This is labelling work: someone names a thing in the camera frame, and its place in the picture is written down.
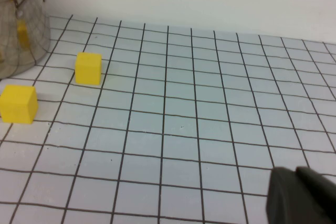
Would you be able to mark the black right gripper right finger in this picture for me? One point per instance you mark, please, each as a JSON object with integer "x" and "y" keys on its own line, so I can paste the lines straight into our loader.
{"x": 323, "y": 192}

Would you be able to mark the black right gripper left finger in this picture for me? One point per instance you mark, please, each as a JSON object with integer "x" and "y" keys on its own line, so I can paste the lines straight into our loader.
{"x": 286, "y": 197}

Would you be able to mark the white black-grid tablecloth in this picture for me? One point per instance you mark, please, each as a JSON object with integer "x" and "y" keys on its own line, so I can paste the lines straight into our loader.
{"x": 183, "y": 103}

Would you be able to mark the yellow foam cube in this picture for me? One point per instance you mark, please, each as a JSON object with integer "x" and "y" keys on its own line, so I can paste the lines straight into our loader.
{"x": 17, "y": 106}
{"x": 88, "y": 69}

